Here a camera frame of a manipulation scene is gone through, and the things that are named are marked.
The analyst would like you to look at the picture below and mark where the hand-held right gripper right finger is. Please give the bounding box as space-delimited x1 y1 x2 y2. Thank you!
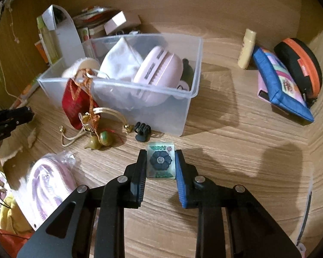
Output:
174 149 302 258

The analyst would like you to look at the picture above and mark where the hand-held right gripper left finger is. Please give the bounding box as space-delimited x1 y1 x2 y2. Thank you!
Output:
16 149 148 258

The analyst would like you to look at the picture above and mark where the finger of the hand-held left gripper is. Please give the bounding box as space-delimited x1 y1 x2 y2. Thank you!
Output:
0 106 35 129

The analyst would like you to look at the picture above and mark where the dark flower charm card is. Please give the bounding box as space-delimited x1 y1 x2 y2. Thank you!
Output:
146 141 177 179

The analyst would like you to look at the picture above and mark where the gold cord gourd keychain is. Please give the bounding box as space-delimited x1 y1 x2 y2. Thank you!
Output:
60 68 133 151

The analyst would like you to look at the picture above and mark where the clear plastic storage box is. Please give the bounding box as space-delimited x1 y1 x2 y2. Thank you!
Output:
37 33 204 137

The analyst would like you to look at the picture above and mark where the red fabric pouch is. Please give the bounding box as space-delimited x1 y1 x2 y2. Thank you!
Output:
61 77 101 130

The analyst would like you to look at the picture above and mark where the white roll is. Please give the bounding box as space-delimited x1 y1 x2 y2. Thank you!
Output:
61 57 101 80

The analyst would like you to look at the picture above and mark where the pale pink plastic case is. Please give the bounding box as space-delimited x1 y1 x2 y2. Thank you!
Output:
131 45 184 106

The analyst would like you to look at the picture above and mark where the dark green bottle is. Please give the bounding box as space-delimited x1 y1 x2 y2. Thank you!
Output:
175 58 196 92

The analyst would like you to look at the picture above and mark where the white drawstring cloth pouch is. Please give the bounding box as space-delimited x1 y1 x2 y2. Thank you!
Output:
99 37 144 109

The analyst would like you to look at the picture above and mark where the wooden desktop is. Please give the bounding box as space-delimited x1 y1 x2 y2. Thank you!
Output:
0 28 323 258

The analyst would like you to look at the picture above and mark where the black hair claw clip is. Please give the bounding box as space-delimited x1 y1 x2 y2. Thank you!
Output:
134 122 153 143

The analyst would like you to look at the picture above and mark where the orange cream tube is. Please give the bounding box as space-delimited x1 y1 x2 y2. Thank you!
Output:
34 40 50 65

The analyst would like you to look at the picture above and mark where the yellow green spray bottle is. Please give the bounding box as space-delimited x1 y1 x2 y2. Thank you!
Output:
37 15 57 65

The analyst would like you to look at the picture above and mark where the yellow cloth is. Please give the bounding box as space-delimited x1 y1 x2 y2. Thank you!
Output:
0 193 34 235

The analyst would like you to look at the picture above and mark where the orange plastic bag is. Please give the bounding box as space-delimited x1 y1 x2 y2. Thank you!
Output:
0 226 36 258

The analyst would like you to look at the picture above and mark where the pink flat case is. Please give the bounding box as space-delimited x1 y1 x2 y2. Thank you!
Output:
258 74 273 100

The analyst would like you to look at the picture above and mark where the stack of books and packets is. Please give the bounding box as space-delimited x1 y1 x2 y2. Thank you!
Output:
72 5 141 44

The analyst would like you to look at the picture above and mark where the blue printed pencil case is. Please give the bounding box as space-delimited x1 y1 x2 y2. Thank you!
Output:
252 45 314 124

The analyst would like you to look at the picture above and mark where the small white box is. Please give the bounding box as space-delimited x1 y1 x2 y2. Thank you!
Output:
104 10 127 34

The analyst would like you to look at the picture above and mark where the cream yellow small bottle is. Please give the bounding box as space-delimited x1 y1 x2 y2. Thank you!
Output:
237 28 257 69

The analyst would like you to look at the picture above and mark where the black orange round case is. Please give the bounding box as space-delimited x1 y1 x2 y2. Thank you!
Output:
274 38 323 108

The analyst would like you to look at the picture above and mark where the pink rope in clear bag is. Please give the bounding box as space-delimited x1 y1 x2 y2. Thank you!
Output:
25 151 78 231

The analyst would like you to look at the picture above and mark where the thin grey cable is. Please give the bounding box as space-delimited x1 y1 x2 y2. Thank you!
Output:
295 167 313 251

